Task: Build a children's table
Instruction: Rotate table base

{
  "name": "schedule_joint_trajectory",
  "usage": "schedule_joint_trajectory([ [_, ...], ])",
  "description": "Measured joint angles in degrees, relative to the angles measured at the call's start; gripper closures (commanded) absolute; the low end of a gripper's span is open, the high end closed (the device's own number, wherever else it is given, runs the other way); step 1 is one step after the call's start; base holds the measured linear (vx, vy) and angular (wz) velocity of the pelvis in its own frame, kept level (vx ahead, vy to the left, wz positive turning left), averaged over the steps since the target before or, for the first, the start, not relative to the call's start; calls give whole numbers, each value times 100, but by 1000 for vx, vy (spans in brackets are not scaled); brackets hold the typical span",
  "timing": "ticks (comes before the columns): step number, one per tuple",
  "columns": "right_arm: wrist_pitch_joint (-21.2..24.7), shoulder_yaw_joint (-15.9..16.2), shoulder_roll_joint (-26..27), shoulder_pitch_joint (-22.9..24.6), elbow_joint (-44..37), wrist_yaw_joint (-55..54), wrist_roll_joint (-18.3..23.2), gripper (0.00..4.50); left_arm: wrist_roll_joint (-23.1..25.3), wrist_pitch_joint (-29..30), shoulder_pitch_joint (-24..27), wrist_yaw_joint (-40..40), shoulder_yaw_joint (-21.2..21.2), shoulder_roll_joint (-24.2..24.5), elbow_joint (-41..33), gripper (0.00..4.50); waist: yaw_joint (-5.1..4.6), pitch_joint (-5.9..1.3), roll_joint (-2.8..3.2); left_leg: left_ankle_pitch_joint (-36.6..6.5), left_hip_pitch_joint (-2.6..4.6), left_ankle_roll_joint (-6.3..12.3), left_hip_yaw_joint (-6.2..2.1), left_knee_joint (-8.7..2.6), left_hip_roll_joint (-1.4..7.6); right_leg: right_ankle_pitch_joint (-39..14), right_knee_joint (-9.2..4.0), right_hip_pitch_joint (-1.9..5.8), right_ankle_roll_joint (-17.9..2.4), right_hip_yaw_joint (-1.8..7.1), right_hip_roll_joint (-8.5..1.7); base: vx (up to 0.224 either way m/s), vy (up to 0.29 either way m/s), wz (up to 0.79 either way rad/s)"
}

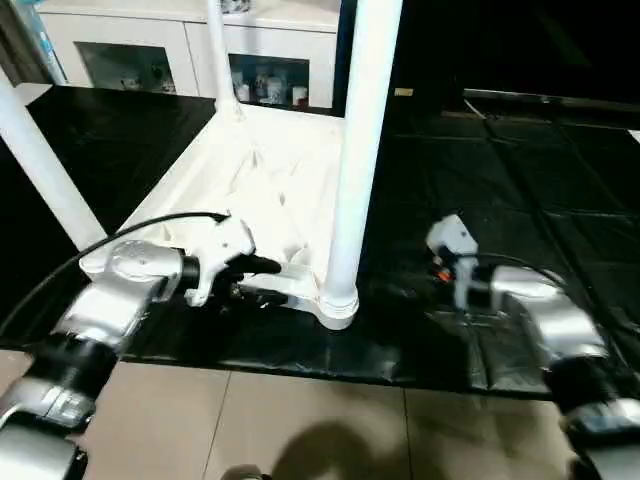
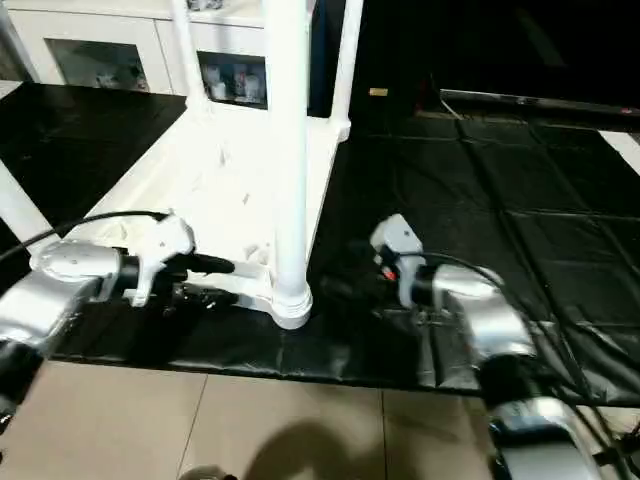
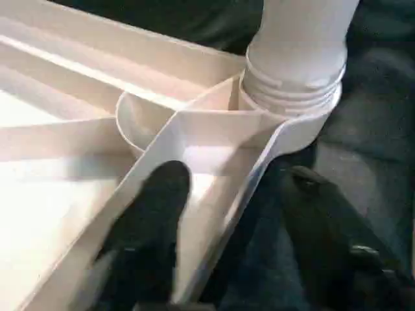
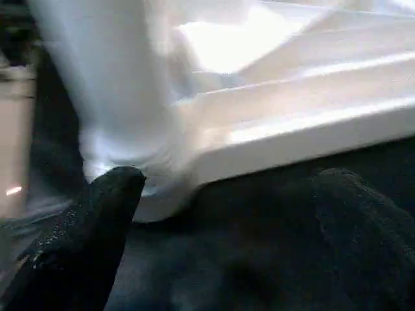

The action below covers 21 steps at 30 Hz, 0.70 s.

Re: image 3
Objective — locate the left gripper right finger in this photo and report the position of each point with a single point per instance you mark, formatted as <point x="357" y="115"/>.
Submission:
<point x="330" y="233"/>

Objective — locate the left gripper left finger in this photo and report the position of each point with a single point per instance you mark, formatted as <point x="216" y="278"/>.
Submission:
<point x="146" y="233"/>

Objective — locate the white plastic table top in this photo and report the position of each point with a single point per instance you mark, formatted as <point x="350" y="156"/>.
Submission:
<point x="81" y="162"/>

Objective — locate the white plastic table leg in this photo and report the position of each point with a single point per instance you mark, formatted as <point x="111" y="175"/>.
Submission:
<point x="301" y="42"/>

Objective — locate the black work mat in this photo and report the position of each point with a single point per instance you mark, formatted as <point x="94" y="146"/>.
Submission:
<point x="373" y="129"/>

